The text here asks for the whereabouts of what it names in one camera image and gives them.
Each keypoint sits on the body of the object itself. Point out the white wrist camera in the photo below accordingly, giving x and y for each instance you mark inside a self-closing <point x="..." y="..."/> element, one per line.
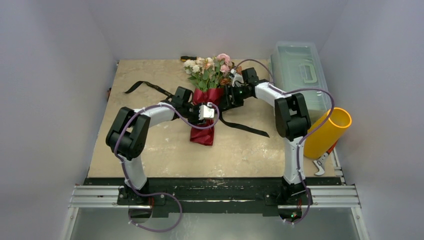
<point x="206" y="111"/>
<point x="236" y="78"/>

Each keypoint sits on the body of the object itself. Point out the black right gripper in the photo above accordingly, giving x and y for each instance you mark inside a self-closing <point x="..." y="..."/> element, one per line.
<point x="230" y="97"/>

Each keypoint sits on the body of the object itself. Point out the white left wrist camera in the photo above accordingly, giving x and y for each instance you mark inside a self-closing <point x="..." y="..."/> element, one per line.
<point x="206" y="111"/>

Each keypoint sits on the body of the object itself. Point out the yellow black screwdriver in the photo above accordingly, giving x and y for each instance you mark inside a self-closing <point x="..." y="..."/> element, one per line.
<point x="184" y="58"/>

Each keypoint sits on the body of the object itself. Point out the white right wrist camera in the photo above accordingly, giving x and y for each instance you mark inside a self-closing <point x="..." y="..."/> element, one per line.
<point x="236" y="78"/>

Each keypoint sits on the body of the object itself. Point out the aluminium frame rail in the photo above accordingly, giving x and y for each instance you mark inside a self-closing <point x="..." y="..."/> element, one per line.
<point x="109" y="197"/>

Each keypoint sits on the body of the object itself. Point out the black table edge rail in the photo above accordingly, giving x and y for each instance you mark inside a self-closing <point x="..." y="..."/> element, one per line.
<point x="166" y="190"/>

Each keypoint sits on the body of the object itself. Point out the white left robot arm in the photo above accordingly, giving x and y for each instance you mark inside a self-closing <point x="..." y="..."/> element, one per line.
<point x="128" y="133"/>

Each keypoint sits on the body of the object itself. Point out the red paper flower bouquet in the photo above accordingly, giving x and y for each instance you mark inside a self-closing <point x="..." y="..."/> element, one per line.
<point x="209" y="76"/>

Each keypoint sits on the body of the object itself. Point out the red handled pliers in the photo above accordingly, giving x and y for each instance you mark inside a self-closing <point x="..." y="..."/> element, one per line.
<point x="320" y="162"/>

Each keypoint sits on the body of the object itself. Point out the black printed ribbon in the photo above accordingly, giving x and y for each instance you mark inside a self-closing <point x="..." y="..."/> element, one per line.
<point x="245" y="127"/>

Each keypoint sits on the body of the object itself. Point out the yellow cylinder vase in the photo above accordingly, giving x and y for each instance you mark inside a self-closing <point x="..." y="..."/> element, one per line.
<point x="317" y="143"/>

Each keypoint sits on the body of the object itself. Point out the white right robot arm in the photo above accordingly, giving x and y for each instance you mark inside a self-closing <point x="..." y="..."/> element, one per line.
<point x="292" y="121"/>

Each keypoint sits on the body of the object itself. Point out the clear plastic storage box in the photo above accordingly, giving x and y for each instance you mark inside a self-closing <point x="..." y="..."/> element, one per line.
<point x="296" y="65"/>

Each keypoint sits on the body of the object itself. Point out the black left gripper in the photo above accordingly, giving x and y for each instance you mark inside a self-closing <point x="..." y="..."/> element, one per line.
<point x="196" y="120"/>

